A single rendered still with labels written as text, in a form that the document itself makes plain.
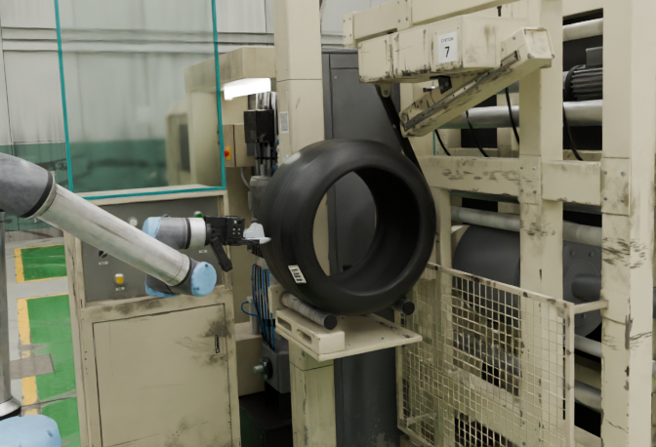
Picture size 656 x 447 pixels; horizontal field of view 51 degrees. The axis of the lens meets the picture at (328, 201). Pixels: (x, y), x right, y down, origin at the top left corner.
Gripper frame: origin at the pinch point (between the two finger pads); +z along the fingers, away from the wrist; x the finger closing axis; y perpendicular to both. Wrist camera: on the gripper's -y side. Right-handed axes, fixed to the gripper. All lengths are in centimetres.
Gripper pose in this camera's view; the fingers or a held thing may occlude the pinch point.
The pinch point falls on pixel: (266, 241)
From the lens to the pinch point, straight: 207.4
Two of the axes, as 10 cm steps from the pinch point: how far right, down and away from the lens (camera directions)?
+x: -4.4, -0.8, 8.9
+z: 9.0, 0.3, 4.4
